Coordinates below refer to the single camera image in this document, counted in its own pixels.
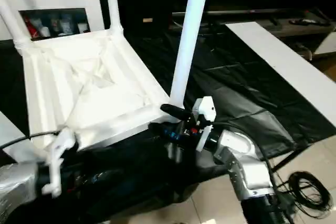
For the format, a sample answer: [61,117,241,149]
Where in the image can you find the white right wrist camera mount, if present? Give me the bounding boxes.
[192,97,217,152]

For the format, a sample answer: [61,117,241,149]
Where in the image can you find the white plastic table leg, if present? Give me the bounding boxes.
[104,0,125,37]
[171,0,213,110]
[0,0,32,51]
[0,111,37,164]

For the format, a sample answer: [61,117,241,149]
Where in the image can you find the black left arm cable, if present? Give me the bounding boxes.
[0,132,61,148]

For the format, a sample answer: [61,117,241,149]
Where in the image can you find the white board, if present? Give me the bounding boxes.
[226,22,336,127]

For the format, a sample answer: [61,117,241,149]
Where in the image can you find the black plastic mat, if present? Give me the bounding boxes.
[0,22,336,219]

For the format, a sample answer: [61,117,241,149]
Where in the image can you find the black stand base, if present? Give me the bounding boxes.
[268,145,336,219]

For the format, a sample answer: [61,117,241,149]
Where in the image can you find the white plastic table top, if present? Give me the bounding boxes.
[21,29,182,154]

